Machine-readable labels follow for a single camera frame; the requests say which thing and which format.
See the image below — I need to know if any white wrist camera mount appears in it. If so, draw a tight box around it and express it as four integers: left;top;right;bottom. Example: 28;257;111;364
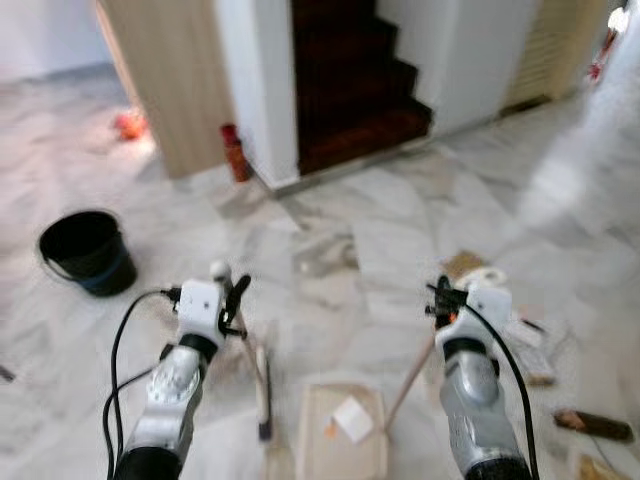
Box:
177;279;227;342
462;283;514;342

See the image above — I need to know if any white printed carton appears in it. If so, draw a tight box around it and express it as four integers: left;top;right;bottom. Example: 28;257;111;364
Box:
504;319;557;387

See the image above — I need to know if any beige louvred door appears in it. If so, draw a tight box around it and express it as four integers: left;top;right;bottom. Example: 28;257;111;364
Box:
504;0;612;110

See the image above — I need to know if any beige long-handled dustpan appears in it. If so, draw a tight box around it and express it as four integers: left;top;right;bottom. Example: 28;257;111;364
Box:
297;264;509;480

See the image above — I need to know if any light wooden panel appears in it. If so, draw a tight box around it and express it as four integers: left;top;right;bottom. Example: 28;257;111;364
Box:
97;0;237;180

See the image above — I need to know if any dark brown bar wrapper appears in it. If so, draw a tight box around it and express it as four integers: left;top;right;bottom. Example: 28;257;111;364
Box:
553;407;635;444

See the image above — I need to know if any white paper piece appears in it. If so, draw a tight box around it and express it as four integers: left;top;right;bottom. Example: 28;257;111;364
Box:
332;397;377;444

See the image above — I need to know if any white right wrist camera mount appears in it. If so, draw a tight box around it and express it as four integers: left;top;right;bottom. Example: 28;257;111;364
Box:
462;283;514;342

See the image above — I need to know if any brown cardboard piece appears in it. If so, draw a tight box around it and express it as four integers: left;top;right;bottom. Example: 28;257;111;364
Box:
440;250;491;282

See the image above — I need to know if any orange round object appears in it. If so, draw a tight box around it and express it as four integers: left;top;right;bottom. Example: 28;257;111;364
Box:
112;108;150;142

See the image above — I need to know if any black bucket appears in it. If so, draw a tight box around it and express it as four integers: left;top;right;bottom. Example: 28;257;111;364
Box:
38;209;139;298

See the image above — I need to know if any dark wooden staircase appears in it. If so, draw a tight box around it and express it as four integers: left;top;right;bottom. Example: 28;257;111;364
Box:
289;0;434;177

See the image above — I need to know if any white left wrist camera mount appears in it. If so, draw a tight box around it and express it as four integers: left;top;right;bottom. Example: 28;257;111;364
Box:
177;279;227;342

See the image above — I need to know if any beige broom with purple bristles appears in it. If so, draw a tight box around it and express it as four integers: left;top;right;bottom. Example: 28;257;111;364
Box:
208;260;276;443

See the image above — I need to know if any dark red bottle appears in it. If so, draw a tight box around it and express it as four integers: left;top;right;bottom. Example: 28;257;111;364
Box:
221;123;252;184

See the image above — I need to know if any red white object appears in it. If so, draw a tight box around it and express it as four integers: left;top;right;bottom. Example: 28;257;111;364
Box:
590;5;632;82

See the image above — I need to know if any tan cardboard scrap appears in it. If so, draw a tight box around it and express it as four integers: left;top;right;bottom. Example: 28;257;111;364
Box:
577;454;622;480

